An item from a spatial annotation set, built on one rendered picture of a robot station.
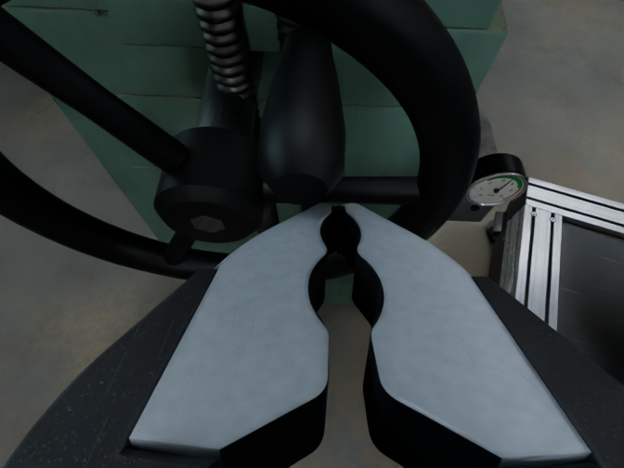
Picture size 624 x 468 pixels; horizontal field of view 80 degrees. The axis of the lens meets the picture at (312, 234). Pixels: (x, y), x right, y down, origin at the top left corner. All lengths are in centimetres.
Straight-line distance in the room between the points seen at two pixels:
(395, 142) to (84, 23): 32
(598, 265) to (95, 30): 104
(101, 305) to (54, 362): 17
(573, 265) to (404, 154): 66
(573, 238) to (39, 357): 134
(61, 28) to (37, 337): 91
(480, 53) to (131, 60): 32
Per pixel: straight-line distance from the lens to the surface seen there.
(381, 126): 44
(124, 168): 57
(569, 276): 104
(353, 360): 102
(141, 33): 27
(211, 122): 24
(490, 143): 56
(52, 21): 43
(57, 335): 119
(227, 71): 24
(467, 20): 38
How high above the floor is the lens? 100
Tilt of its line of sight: 63 degrees down
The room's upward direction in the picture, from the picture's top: 4 degrees clockwise
